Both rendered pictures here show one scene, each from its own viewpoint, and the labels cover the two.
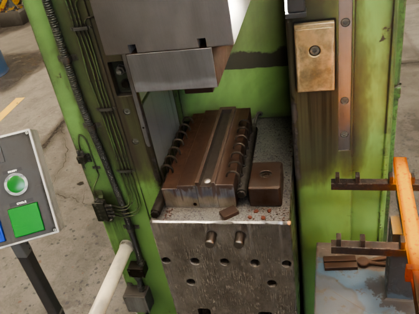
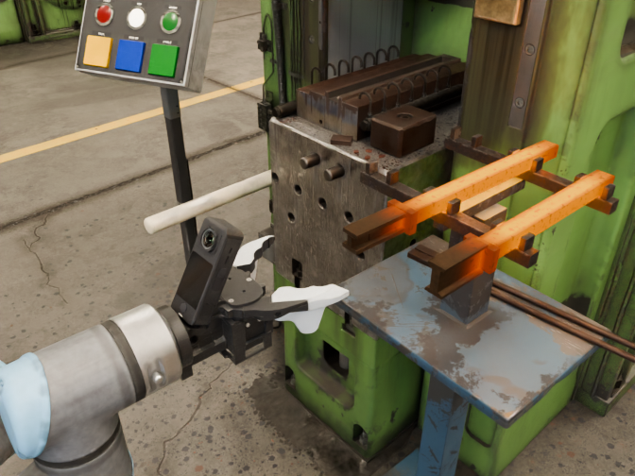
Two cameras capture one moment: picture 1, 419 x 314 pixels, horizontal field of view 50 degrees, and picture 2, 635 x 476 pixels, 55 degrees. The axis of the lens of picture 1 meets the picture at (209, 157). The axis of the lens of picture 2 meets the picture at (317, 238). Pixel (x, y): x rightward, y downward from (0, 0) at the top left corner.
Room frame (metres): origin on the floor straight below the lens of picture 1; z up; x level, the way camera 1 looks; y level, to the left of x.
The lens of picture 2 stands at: (-0.14, -0.61, 1.46)
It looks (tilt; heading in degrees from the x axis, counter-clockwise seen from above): 33 degrees down; 32
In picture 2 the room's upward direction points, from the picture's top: straight up
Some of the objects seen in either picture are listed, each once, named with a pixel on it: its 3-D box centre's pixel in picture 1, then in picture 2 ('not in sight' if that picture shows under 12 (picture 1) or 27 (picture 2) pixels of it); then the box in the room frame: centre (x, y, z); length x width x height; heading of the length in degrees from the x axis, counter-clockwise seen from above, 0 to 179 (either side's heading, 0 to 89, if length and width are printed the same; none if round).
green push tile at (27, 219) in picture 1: (26, 219); (164, 60); (0.94, 0.49, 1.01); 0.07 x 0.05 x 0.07; 99
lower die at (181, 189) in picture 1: (211, 151); (388, 88); (1.17, -0.01, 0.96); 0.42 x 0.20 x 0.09; 164
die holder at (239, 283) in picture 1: (239, 215); (400, 191); (1.17, -0.07, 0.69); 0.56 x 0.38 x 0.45; 164
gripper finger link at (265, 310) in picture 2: not in sight; (269, 303); (0.29, -0.29, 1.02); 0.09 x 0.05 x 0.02; 125
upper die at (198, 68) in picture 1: (191, 38); not in sight; (1.17, -0.01, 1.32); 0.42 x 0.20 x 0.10; 164
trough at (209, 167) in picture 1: (217, 141); (397, 76); (1.17, -0.03, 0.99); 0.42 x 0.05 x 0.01; 164
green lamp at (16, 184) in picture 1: (15, 184); (170, 22); (0.98, 0.50, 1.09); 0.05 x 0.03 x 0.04; 74
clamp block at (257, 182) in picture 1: (266, 183); (403, 130); (0.98, -0.14, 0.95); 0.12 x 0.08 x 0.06; 164
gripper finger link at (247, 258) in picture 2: not in sight; (252, 265); (0.36, -0.21, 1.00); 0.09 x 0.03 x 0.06; 17
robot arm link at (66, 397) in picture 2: not in sight; (67, 389); (0.09, -0.18, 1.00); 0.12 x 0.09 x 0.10; 161
